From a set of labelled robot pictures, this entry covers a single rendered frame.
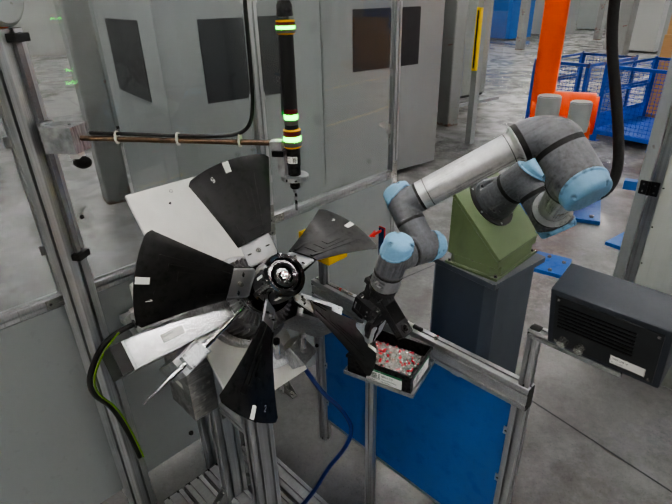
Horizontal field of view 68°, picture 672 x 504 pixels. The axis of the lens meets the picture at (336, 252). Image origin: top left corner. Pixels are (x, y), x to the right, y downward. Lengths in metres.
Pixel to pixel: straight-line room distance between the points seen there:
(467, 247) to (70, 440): 1.59
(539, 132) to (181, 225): 1.00
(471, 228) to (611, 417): 1.47
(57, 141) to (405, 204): 0.91
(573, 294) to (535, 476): 1.35
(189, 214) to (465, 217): 0.88
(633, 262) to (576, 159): 1.69
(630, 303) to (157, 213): 1.24
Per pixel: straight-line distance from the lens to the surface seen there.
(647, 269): 2.88
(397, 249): 1.18
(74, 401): 2.10
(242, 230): 1.36
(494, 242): 1.72
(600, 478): 2.59
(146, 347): 1.30
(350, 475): 2.38
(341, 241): 1.46
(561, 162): 1.25
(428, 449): 2.00
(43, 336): 1.93
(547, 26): 5.07
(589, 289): 1.30
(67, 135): 1.49
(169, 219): 1.55
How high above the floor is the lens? 1.86
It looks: 27 degrees down
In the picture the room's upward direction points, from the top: 1 degrees counter-clockwise
